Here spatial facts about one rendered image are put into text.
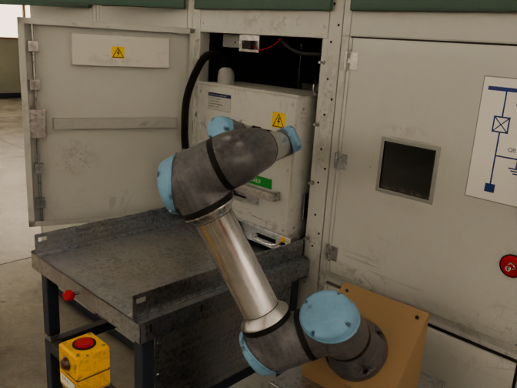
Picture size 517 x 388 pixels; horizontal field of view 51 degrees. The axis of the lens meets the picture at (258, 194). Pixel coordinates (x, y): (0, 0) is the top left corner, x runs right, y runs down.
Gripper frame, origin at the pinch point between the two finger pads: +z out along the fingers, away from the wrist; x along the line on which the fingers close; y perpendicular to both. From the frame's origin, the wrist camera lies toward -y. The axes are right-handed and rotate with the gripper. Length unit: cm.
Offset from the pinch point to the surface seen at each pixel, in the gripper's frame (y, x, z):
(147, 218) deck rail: -44, -34, 2
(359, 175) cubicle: 34.8, -5.4, -3.6
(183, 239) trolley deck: -26.9, -38.4, 1.9
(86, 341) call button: 3, -52, -73
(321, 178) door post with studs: 20.3, -8.3, 3.4
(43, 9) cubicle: -164, 54, 39
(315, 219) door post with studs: 19.4, -21.9, 7.3
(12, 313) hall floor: -163, -113, 51
